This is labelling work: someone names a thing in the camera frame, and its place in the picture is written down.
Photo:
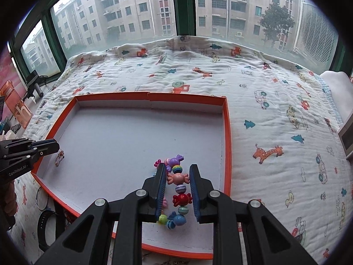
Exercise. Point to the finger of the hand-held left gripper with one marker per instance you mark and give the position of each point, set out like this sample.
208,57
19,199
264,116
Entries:
49,149
47,143

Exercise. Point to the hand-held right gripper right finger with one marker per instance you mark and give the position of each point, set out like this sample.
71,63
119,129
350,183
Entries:
194,191

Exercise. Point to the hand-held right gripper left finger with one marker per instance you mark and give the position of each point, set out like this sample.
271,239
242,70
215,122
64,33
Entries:
161,191

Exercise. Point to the thin silver bangle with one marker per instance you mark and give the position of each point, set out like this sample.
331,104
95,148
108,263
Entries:
37,198

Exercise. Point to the orange rimmed cardboard tray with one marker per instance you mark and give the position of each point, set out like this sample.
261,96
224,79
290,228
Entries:
124,143

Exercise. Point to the black smart band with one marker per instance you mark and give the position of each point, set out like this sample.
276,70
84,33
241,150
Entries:
41,226

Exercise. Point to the person's left hand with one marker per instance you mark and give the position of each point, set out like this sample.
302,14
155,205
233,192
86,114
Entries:
8,201

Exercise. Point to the orange translucent container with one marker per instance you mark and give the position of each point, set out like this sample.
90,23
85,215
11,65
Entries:
16,105

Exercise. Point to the white cartoon printed blanket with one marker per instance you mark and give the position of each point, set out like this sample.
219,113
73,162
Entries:
193,71

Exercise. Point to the white box with grey window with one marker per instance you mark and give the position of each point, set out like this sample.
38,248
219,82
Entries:
347,140

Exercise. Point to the beige apartment building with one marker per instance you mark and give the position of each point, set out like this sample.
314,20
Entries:
132,5

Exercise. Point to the white pillow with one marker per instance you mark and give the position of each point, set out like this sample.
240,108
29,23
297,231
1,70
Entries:
339,88

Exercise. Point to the green tree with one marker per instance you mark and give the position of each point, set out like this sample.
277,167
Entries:
275,19

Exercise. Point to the white louvred outdoor unit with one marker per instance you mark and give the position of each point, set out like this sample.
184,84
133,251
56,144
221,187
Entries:
314,30

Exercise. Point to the green window frame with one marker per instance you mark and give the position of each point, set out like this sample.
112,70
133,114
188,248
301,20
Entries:
183,5

